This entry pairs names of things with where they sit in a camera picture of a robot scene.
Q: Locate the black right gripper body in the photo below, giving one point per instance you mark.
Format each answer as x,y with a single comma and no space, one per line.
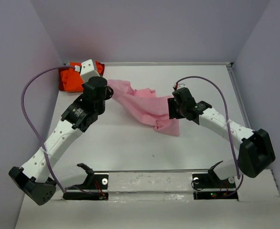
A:
180,109

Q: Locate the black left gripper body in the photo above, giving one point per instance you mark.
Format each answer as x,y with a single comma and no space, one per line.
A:
109,94

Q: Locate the pink t shirt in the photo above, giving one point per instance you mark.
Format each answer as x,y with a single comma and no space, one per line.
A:
145,106

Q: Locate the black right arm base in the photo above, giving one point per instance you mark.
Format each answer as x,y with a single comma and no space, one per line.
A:
207,186

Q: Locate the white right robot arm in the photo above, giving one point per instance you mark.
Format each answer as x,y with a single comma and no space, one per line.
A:
210,118

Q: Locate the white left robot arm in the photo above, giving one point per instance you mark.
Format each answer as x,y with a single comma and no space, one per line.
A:
35,177

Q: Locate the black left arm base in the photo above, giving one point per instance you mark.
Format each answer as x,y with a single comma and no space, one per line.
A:
85,184

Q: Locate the orange folded t shirt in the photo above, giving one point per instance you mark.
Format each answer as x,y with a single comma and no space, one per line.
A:
69,81

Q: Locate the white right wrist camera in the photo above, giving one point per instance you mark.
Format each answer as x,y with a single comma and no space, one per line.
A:
179,86

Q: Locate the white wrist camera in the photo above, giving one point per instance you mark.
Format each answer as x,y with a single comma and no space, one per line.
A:
179,86
87,70

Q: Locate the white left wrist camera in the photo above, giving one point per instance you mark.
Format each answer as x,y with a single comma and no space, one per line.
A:
87,70

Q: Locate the aluminium table frame rail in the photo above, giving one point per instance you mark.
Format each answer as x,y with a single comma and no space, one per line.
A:
244,112

